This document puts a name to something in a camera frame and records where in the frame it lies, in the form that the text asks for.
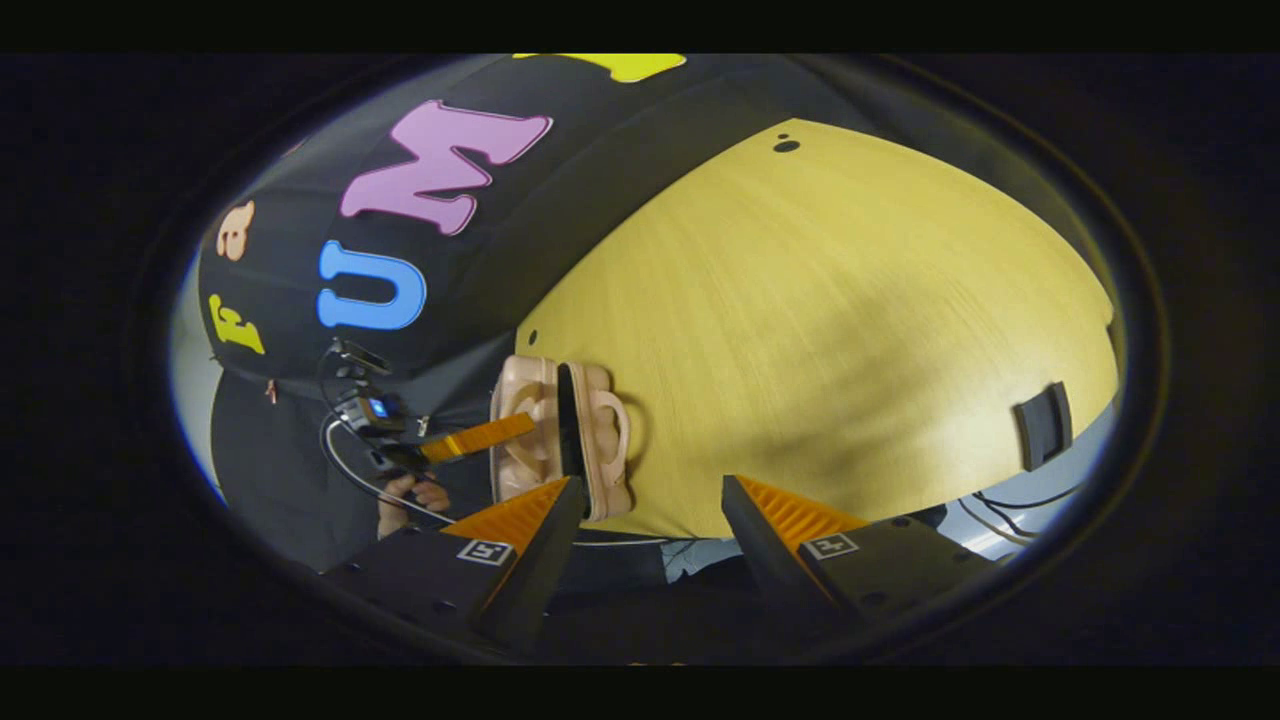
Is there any pink suitcase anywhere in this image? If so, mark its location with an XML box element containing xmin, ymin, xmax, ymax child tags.
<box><xmin>488</xmin><ymin>354</ymin><xmax>634</xmax><ymax>523</ymax></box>

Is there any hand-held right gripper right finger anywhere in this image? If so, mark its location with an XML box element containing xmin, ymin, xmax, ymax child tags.
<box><xmin>722</xmin><ymin>475</ymin><xmax>1001</xmax><ymax>641</ymax></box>

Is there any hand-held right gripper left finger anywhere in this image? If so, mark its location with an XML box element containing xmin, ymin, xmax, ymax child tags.
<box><xmin>325</xmin><ymin>476</ymin><xmax>587</xmax><ymax>653</ymax></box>

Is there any black table clamp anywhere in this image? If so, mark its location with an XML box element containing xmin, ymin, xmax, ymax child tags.
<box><xmin>1013</xmin><ymin>381</ymin><xmax>1075</xmax><ymax>473</ymax></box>

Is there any black floor cable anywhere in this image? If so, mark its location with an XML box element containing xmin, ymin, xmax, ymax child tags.
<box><xmin>970</xmin><ymin>483</ymin><xmax>1086</xmax><ymax>546</ymax></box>

